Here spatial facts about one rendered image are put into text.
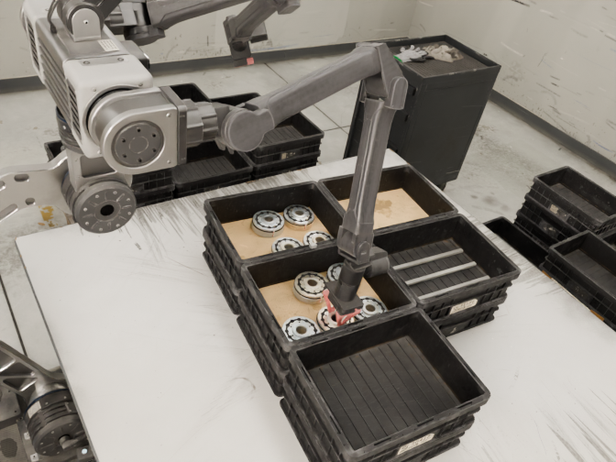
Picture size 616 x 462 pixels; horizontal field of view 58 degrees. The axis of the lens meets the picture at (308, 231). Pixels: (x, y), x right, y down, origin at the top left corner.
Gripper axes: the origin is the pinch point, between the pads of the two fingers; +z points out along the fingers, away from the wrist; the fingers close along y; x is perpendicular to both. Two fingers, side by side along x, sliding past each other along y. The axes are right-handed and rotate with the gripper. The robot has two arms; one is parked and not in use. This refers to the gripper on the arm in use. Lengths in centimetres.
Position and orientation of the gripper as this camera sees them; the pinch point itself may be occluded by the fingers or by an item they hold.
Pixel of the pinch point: (335, 317)
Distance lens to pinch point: 150.1
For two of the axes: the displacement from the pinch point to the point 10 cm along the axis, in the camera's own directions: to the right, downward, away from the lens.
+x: -8.6, 1.4, -4.8
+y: -4.6, -6.2, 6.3
